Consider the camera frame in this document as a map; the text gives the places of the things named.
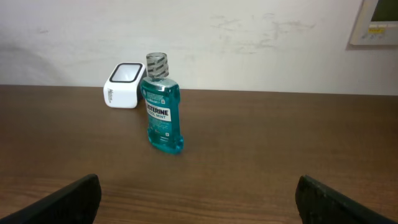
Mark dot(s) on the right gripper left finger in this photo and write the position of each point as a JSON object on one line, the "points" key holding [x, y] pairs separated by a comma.
{"points": [[76, 203]]}

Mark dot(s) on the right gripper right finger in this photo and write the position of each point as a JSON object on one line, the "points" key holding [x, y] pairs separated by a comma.
{"points": [[317, 203]]}

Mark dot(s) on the blue mouthwash bottle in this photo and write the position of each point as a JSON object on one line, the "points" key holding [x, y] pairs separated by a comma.
{"points": [[162, 98]]}

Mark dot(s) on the white barcode scanner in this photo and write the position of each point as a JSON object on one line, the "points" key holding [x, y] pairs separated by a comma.
{"points": [[121, 89]]}

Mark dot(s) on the white wall panel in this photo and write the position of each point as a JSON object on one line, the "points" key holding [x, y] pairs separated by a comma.
{"points": [[376, 23]]}

